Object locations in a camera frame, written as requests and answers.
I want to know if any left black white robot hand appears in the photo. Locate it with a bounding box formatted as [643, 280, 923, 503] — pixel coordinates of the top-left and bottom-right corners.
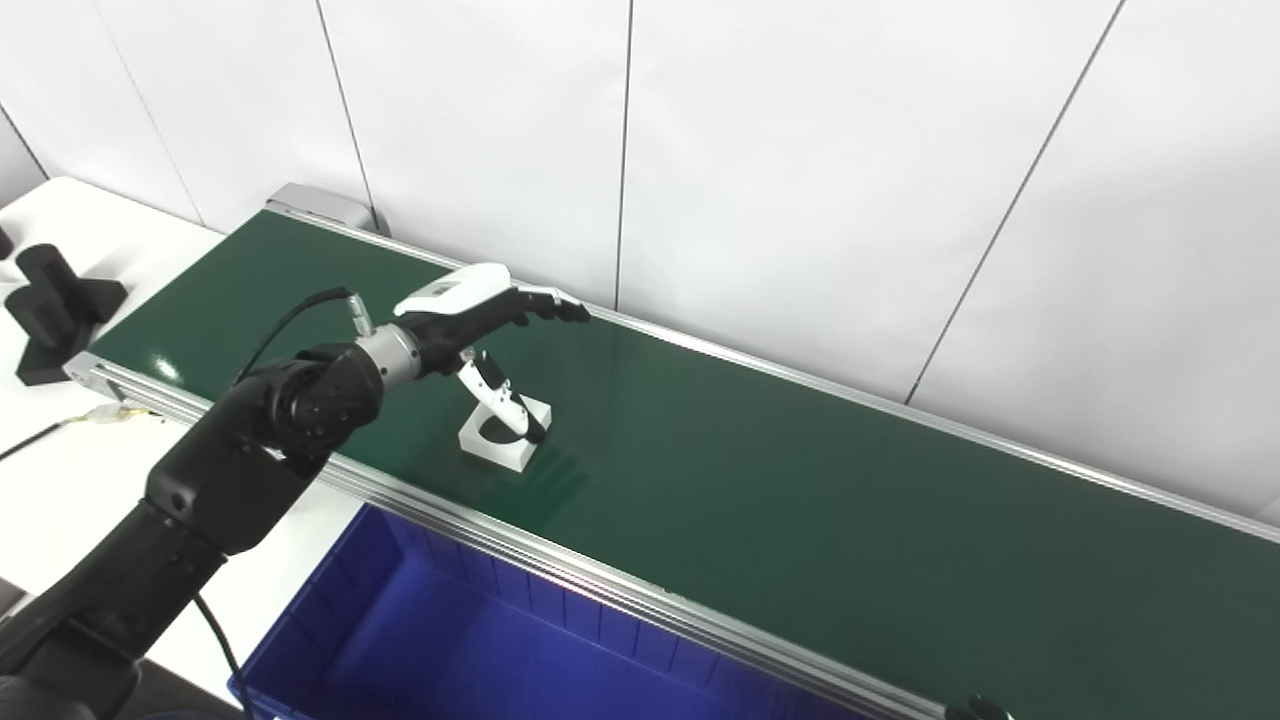
[392, 262, 593, 446]

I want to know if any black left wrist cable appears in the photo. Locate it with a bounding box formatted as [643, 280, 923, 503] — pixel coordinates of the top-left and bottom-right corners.
[193, 287, 376, 720]

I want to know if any black part with cylinder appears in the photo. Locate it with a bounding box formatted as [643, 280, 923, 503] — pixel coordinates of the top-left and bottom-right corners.
[5, 243, 129, 387]

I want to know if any green conveyor belt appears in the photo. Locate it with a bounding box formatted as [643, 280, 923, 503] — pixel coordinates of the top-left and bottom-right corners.
[88, 210, 1280, 720]
[63, 205, 1280, 720]

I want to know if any grey conveyor end housing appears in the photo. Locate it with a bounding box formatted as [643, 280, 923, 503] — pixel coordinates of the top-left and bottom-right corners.
[265, 183, 386, 236]

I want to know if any white square part with hole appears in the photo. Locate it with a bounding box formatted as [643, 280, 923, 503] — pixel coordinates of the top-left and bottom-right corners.
[458, 393, 553, 473]

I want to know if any large blue plastic bin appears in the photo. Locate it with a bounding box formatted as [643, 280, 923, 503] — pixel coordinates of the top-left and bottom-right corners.
[228, 503, 871, 720]

